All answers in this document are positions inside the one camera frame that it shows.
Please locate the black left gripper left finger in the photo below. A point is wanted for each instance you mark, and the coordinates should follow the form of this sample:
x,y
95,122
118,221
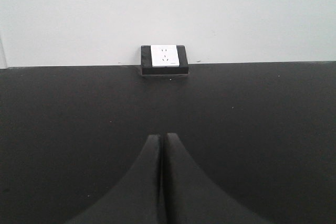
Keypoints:
x,y
138,195

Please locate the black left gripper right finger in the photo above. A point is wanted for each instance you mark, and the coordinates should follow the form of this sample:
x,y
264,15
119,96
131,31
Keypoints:
x,y
191,196

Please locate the black white power socket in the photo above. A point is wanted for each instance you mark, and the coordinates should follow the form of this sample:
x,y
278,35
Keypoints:
x,y
164,60

